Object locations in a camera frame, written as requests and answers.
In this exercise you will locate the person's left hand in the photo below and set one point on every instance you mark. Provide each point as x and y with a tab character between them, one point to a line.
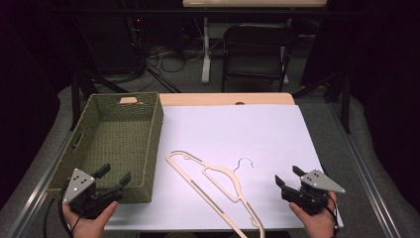
89	221

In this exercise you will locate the person's right hand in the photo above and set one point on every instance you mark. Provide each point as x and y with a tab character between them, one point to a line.
315	219

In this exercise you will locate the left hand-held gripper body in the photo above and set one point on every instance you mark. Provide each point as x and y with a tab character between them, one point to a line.
79	189

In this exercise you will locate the black metal frame post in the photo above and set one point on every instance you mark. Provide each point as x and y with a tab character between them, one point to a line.
345	95

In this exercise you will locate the white table leg stand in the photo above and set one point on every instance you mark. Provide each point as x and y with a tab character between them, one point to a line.
206	56

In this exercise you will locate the black folding chair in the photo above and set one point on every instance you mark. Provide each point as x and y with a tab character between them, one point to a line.
254	53

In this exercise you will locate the green woven basket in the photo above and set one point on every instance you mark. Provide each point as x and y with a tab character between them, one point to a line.
112	142

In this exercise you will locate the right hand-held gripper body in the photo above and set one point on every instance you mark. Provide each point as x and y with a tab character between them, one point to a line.
313	190

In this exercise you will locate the light wooden table top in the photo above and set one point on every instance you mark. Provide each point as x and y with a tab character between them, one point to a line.
228	98

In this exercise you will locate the white paper sheet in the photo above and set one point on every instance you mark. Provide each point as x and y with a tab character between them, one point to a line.
237	148

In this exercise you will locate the beige wooden clothes hanger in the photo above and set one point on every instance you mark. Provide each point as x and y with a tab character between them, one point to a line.
218	185

